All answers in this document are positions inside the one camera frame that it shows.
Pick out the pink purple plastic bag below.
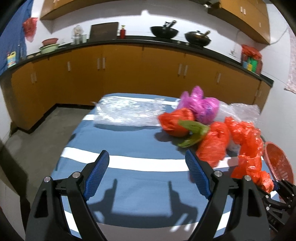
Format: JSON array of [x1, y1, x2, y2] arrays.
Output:
[[177, 85, 219, 125]]

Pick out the large clear bubble wrap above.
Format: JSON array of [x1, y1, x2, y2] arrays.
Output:
[[92, 96, 180, 127]]

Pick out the black wok with lid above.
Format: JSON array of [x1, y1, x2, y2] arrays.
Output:
[[185, 31, 211, 47]]

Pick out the upper right wall cabinet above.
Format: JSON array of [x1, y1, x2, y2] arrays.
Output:
[[208, 0, 270, 45]]

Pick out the metal cup on counter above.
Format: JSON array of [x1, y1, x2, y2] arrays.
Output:
[[81, 35, 87, 43]]

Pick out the red bottle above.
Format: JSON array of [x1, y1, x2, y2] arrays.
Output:
[[119, 25, 126, 39]]

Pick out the orange lower kitchen cabinets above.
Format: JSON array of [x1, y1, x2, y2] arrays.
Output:
[[1, 44, 272, 131]]

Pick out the red plastic basket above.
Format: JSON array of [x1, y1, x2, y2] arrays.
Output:
[[263, 142, 294, 191]]

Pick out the floral pink cloth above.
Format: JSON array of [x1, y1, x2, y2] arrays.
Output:
[[285, 26, 296, 94]]

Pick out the wall cabinet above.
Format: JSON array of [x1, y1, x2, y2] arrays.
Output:
[[40, 0, 130, 21], [208, 0, 270, 45]]

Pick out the red basin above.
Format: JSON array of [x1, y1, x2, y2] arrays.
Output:
[[42, 38, 58, 47]]

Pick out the upper left wall cabinet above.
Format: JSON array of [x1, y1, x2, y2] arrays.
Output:
[[40, 0, 130, 21]]

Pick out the blue curtain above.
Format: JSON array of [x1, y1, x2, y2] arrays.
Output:
[[1, 0, 34, 74]]

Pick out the green paw-print plastic bag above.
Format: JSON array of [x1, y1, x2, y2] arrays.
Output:
[[178, 120, 210, 148]]

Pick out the black wok left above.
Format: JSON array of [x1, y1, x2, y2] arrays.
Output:
[[150, 20, 178, 39]]

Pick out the black countertop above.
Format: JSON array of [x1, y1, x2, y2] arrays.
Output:
[[1, 36, 274, 87]]

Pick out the hanging red plastic bag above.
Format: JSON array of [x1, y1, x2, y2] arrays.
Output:
[[23, 17, 38, 43]]

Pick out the long red plastic bag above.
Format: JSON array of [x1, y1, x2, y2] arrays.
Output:
[[224, 116, 274, 193]]

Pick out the glass jar on counter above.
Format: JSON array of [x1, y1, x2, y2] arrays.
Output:
[[72, 25, 83, 45]]

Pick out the red bag with colourful items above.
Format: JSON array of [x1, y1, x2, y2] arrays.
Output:
[[241, 45, 263, 75]]

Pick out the clear plastic bag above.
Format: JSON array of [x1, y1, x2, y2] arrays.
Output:
[[214, 101, 260, 125]]

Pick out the green basin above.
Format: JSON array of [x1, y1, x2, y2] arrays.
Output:
[[40, 44, 59, 54]]

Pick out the yellow blue detergent bottle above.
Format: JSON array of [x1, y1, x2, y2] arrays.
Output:
[[7, 51, 16, 68]]

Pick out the dark cutting board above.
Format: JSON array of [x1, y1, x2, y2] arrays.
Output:
[[88, 22, 119, 42]]

